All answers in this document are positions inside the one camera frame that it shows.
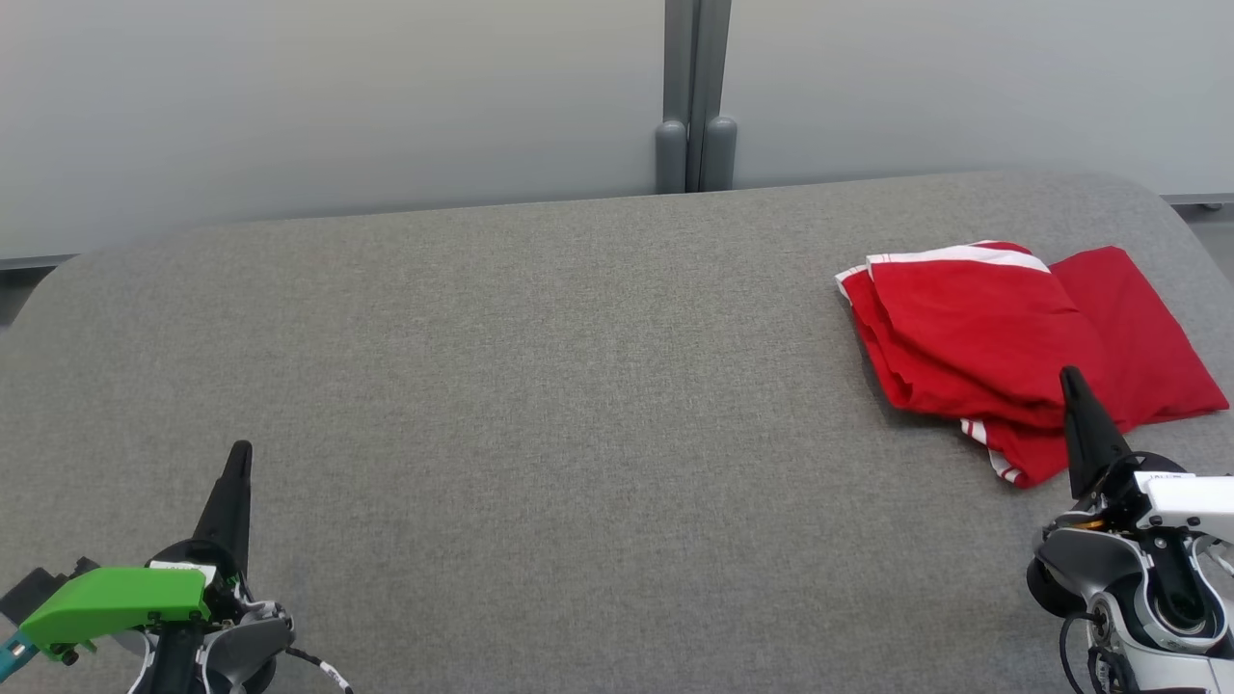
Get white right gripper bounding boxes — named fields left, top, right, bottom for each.
left=1060, top=366, right=1234, bottom=543

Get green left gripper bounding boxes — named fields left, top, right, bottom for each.
left=19, top=441, right=254, bottom=694

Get red Bulls jersey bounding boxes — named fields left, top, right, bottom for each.
left=835, top=241, right=1230, bottom=490

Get red shorts with white trim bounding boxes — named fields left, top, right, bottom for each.
left=865, top=241, right=1110, bottom=430

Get left camera cable, teal plug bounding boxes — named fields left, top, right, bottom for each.
left=0, top=631, right=40, bottom=683

